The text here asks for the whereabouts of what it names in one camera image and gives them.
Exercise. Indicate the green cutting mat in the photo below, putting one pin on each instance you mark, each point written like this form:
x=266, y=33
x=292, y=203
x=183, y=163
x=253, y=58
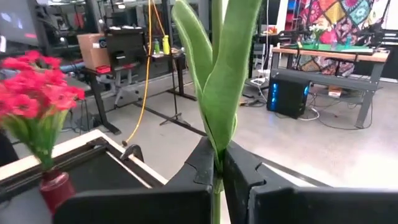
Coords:
x=335, y=48

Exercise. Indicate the wooden top workbench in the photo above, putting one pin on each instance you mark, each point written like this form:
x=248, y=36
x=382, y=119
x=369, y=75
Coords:
x=326, y=79

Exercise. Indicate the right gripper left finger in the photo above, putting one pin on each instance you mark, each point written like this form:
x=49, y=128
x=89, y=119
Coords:
x=140, y=208

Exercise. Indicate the black equipment case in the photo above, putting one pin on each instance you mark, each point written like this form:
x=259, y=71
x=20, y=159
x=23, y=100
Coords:
x=126, y=46

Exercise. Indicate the red glass vase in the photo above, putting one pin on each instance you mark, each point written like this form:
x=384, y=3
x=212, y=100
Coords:
x=56, y=193

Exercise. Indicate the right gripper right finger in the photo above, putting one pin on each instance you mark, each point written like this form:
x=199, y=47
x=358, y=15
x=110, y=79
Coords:
x=311, y=208

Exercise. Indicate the black PC tower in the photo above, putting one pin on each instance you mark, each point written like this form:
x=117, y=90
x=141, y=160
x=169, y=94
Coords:
x=287, y=96

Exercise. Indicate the small cardboard box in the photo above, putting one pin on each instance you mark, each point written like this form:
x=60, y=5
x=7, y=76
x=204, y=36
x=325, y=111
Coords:
x=335, y=91

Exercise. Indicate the computer monitor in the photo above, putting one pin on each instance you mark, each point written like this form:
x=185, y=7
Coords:
x=18, y=21

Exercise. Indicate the black table edge clamp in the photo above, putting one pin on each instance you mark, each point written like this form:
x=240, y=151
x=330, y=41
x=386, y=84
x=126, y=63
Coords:
x=132, y=152

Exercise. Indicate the green artificial leaf plant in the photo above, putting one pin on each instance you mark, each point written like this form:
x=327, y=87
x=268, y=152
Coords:
x=224, y=77

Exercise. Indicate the small red box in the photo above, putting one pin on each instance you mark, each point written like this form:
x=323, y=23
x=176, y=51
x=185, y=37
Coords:
x=103, y=69

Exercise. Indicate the grey office chair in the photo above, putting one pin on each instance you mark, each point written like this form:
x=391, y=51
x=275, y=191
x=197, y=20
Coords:
x=122, y=84

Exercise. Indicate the red artificial flower bunch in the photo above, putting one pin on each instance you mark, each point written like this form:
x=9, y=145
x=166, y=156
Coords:
x=65, y=95
x=25, y=105
x=46, y=60

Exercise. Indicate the yellow-green bottle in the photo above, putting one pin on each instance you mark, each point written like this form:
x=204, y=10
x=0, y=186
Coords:
x=166, y=45

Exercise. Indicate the colourful patchwork quilt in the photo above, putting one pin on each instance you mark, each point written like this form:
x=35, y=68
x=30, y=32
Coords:
x=342, y=18

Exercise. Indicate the white flowers on workbench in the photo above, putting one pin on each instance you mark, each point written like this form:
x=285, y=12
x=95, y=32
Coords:
x=317, y=31

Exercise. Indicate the green bottle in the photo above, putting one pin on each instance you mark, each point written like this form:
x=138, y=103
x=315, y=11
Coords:
x=157, y=46

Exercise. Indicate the black standing desk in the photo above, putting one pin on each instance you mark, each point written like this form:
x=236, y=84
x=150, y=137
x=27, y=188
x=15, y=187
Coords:
x=99, y=102

